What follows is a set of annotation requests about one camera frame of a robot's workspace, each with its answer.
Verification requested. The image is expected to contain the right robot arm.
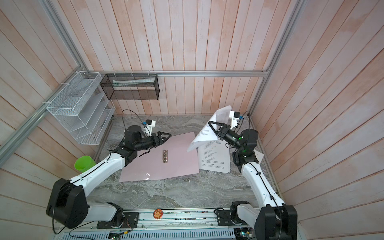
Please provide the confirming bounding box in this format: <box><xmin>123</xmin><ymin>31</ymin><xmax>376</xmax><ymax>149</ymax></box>
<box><xmin>208</xmin><ymin>121</ymin><xmax>298</xmax><ymax>240</ymax></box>

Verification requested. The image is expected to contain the red round badge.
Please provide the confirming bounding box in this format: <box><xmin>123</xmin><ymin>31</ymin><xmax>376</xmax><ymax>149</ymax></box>
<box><xmin>153</xmin><ymin>209</ymin><xmax>164</xmax><ymax>220</ymax></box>

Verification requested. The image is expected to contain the pink folder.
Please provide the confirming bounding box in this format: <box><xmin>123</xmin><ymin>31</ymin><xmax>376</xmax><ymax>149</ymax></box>
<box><xmin>119</xmin><ymin>132</ymin><xmax>199</xmax><ymax>182</ymax></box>

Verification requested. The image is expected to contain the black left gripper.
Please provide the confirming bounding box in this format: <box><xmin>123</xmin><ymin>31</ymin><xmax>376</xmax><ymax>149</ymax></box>
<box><xmin>134</xmin><ymin>131</ymin><xmax>172</xmax><ymax>151</ymax></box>

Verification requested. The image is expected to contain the white paper stack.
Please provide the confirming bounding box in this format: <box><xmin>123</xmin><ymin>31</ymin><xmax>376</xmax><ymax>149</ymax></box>
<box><xmin>197</xmin><ymin>139</ymin><xmax>265</xmax><ymax>174</ymax></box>

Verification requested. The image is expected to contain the printed white paper sheet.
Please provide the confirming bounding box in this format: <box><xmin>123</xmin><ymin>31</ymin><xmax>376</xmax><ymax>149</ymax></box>
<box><xmin>187</xmin><ymin>105</ymin><xmax>232</xmax><ymax>152</ymax></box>

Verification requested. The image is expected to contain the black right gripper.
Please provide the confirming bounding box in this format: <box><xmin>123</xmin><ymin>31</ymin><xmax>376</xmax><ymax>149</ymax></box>
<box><xmin>209</xmin><ymin>122</ymin><xmax>243</xmax><ymax>154</ymax></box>

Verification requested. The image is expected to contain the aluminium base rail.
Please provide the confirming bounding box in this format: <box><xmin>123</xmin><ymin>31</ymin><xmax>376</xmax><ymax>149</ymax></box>
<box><xmin>50</xmin><ymin>206</ymin><xmax>301</xmax><ymax>233</ymax></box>

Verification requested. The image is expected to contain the black wire mesh basket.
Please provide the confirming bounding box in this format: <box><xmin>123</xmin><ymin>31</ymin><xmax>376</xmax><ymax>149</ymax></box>
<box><xmin>100</xmin><ymin>73</ymin><xmax>160</xmax><ymax>101</ymax></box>

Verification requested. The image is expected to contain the green plastic goblet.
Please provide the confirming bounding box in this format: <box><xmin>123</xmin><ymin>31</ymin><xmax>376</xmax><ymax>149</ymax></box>
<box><xmin>74</xmin><ymin>156</ymin><xmax>96</xmax><ymax>173</ymax></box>

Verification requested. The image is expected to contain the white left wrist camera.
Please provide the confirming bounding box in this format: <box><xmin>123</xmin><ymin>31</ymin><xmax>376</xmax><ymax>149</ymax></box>
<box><xmin>143</xmin><ymin>119</ymin><xmax>156</xmax><ymax>135</ymax></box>

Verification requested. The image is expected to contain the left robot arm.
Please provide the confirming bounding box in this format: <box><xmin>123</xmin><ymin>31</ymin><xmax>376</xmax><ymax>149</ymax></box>
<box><xmin>46</xmin><ymin>126</ymin><xmax>172</xmax><ymax>229</ymax></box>

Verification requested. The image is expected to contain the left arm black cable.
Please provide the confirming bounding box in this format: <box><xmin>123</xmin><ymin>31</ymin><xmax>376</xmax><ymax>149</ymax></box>
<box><xmin>120</xmin><ymin>109</ymin><xmax>151</xmax><ymax>136</ymax></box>

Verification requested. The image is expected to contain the metal folder clip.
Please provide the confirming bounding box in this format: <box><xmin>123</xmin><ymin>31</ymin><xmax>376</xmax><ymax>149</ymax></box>
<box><xmin>163</xmin><ymin>150</ymin><xmax>168</xmax><ymax>164</ymax></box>

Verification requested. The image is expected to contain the white wire mesh shelf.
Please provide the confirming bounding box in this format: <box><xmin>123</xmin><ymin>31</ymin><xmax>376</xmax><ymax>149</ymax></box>
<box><xmin>47</xmin><ymin>72</ymin><xmax>115</xmax><ymax>145</ymax></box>

